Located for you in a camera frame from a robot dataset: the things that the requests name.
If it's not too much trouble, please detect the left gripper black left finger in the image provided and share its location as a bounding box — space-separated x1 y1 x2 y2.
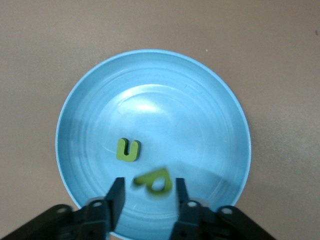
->
0 177 126 240

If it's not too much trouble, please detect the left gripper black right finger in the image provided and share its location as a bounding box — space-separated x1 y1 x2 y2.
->
169 177 276 240

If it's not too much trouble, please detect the green foam letter p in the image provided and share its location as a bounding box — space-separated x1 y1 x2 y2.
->
132 166 174 196

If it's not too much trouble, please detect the green foam letter u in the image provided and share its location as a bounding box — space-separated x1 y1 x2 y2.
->
115 138 142 162

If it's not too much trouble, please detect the blue plate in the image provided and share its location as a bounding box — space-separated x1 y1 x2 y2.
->
54 48 252 240

